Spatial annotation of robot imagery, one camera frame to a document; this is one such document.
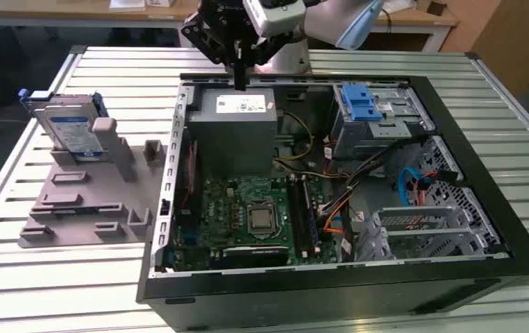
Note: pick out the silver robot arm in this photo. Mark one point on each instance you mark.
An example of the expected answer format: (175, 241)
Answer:
(319, 24)

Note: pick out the green motherboard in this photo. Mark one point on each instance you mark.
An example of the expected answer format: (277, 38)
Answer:
(219, 208)

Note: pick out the CPU socket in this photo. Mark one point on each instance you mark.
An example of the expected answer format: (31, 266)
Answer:
(261, 238)

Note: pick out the gray power supply unit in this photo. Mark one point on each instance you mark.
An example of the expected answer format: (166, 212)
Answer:
(231, 145)

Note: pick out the white paper box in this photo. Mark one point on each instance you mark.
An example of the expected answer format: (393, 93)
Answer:
(127, 5)
(159, 2)

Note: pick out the blue plastic drive latch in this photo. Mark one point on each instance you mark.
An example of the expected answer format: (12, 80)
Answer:
(358, 104)

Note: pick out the wooden desk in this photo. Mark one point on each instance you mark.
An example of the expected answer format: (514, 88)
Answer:
(98, 14)

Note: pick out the black PC case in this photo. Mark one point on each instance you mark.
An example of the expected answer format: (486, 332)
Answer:
(338, 291)

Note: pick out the metal disk bay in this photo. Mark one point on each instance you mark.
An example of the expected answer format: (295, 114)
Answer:
(426, 230)

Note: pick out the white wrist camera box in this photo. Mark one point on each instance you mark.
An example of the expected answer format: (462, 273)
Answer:
(278, 21)

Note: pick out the metal optical drive cage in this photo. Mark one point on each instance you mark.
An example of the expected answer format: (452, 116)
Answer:
(361, 138)

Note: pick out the black RAM slot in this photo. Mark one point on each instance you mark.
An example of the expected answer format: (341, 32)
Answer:
(295, 215)

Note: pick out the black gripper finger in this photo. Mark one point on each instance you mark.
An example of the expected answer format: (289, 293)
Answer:
(208, 41)
(245, 69)

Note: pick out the silver CPU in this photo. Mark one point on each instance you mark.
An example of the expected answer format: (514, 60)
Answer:
(262, 220)

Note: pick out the brown wooden cabinet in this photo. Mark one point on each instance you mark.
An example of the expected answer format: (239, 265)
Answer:
(514, 41)

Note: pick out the hard disk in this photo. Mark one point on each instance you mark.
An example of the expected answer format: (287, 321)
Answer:
(67, 132)

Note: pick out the gray parts rack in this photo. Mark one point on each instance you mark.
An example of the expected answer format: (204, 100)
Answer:
(98, 194)

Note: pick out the black graphics card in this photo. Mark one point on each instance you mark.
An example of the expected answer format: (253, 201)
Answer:
(254, 256)

